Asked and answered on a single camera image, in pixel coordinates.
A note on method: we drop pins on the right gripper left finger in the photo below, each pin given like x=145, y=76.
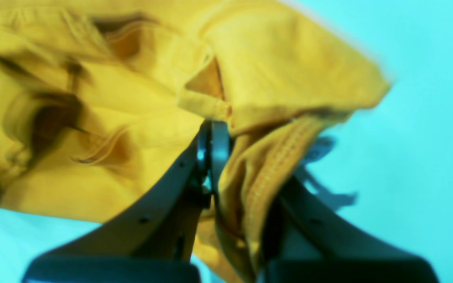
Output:
x=149, y=242

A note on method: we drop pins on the orange T-shirt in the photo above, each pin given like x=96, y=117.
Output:
x=99, y=97

